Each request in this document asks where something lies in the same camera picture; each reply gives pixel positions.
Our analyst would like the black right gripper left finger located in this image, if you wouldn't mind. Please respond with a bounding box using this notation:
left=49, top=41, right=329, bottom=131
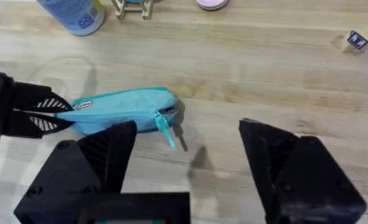
left=13, top=120, right=138, bottom=224

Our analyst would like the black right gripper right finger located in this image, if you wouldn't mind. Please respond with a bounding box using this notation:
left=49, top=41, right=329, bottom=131
left=238, top=118, right=368, bottom=224

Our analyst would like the light blue zip bag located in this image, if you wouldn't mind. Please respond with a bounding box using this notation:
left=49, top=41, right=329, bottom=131
left=55, top=86, right=181, bottom=150

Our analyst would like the blue cylindrical tub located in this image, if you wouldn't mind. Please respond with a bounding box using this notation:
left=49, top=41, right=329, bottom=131
left=36, top=0, right=106, bottom=37

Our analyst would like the small wooden stand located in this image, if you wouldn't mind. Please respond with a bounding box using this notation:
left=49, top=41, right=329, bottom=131
left=110, top=0, right=155, bottom=21

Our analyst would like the wooden block with blue label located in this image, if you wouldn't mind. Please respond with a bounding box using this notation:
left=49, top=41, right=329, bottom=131
left=331, top=26, right=368, bottom=54

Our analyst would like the pink round dish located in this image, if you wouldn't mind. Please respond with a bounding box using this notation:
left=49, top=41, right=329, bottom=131
left=196, top=0, right=230, bottom=11

